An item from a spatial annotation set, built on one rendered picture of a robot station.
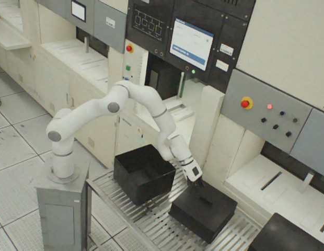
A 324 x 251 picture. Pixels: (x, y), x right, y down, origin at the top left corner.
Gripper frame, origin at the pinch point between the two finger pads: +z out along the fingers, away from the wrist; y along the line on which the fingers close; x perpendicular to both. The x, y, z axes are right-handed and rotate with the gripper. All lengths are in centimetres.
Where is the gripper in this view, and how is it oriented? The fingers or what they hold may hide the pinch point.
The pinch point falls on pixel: (199, 186)
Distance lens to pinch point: 180.6
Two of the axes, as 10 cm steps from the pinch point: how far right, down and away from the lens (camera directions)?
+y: 6.3, -3.9, 6.8
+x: -6.4, 2.4, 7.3
